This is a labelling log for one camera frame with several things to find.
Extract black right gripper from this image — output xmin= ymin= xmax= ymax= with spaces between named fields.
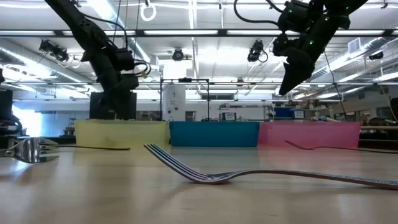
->
xmin=272 ymin=32 xmax=315 ymax=96

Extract black hanging cable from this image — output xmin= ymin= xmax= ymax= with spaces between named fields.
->
xmin=323 ymin=51 xmax=348 ymax=121

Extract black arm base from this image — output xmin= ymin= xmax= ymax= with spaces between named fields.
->
xmin=0 ymin=89 xmax=23 ymax=136

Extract black ceiling camera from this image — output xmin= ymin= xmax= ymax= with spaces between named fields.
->
xmin=248 ymin=39 xmax=269 ymax=63
xmin=39 ymin=39 xmax=70 ymax=62
xmin=172 ymin=48 xmax=185 ymax=62

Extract white air vent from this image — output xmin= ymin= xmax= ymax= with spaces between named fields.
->
xmin=347 ymin=37 xmax=362 ymax=55

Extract black camera cable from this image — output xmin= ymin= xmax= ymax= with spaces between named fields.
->
xmin=133 ymin=59 xmax=152 ymax=78

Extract yellow plastic bin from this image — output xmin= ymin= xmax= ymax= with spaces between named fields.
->
xmin=74 ymin=119 xmax=171 ymax=149

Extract white cabinet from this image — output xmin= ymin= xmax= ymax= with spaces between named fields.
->
xmin=161 ymin=84 xmax=187 ymax=122

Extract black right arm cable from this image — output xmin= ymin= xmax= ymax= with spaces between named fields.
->
xmin=233 ymin=0 xmax=282 ymax=26

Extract silver fork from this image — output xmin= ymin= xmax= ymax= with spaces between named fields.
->
xmin=0 ymin=136 xmax=60 ymax=164
xmin=144 ymin=143 xmax=398 ymax=191

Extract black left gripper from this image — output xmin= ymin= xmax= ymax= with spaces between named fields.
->
xmin=93 ymin=60 xmax=131 ymax=121

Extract wooden side table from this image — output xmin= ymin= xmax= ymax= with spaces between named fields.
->
xmin=359 ymin=125 xmax=398 ymax=149

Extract pink plastic bin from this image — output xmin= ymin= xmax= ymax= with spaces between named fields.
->
xmin=257 ymin=121 xmax=361 ymax=149

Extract blue storage boxes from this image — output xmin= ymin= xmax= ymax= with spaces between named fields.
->
xmin=273 ymin=107 xmax=305 ymax=119

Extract white cable ring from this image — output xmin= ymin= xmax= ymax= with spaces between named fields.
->
xmin=139 ymin=2 xmax=157 ymax=22

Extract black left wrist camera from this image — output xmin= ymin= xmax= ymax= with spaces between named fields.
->
xmin=119 ymin=73 xmax=140 ymax=91

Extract blue plastic bin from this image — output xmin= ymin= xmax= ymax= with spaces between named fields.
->
xmin=169 ymin=121 xmax=261 ymax=147

